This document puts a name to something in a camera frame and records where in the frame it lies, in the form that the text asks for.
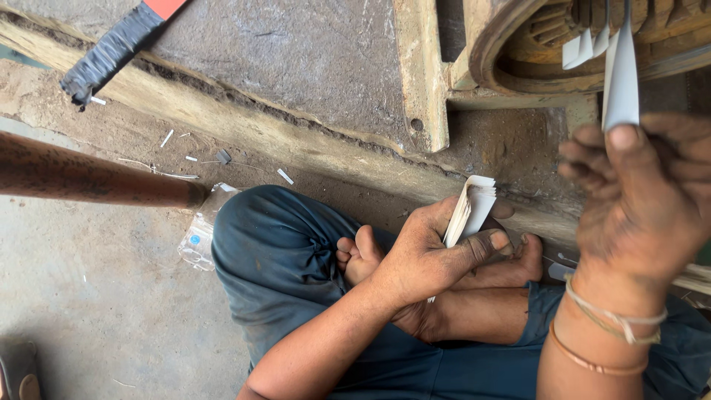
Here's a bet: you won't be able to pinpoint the person's left hand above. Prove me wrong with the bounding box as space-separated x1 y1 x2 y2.
382 194 515 313

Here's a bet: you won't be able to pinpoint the person's right hand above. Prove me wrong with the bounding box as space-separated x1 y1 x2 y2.
558 113 711 303

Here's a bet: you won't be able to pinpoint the stack of white paper strips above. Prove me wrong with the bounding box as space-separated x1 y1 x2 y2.
427 175 497 304

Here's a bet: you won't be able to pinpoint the long grey insulation paper strip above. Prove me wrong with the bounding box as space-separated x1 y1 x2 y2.
601 0 641 133

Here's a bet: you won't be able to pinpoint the person's bare foot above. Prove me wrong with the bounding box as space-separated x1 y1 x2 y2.
336 224 386 287
451 233 544 291

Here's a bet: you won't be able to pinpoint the bundle of pale strips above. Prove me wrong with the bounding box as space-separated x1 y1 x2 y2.
671 263 711 296

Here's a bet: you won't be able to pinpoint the person's bare shin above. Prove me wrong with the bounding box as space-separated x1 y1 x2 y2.
389 286 532 346

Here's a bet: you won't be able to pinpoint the white paper piece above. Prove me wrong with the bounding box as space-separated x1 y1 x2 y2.
547 253 578 282

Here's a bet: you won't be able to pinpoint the white thread wristband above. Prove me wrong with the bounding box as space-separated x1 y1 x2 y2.
563 273 668 346

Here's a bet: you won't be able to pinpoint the folded white paper slip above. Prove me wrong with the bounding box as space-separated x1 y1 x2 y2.
562 28 595 71
591 0 612 60

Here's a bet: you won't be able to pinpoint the rusty motor stator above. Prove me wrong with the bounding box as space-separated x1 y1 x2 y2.
468 0 711 99

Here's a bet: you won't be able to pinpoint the clear plastic bag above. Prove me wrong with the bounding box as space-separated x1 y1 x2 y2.
177 182 243 272

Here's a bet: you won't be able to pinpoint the scattered paper scraps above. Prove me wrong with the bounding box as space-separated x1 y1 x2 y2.
89 97 295 187

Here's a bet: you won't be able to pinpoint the brown metal pipe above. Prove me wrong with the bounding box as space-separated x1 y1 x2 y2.
0 130 210 210

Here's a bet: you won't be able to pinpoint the copper bracelet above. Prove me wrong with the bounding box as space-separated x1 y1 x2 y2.
548 319 650 377

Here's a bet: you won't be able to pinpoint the beige metal frame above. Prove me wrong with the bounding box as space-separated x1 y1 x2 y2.
391 0 600 154

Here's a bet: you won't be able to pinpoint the black taped red handle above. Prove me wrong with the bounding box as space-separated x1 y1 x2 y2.
59 0 191 110

